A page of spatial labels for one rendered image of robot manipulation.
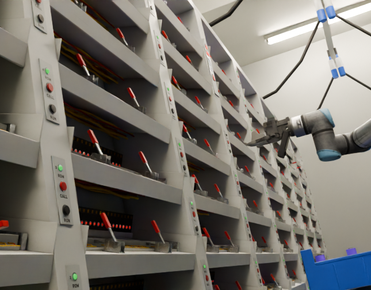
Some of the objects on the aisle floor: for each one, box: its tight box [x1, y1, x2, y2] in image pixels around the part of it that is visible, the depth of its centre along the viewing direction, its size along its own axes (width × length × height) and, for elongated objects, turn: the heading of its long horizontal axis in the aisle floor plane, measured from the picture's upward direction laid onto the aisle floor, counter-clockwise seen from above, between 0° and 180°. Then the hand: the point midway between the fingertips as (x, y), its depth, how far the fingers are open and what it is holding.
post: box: [175, 4, 264, 290], centre depth 226 cm, size 20×9×176 cm, turn 36°
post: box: [102, 0, 213, 290], centre depth 162 cm, size 20×9×176 cm, turn 36°
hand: (249, 145), depth 224 cm, fingers closed
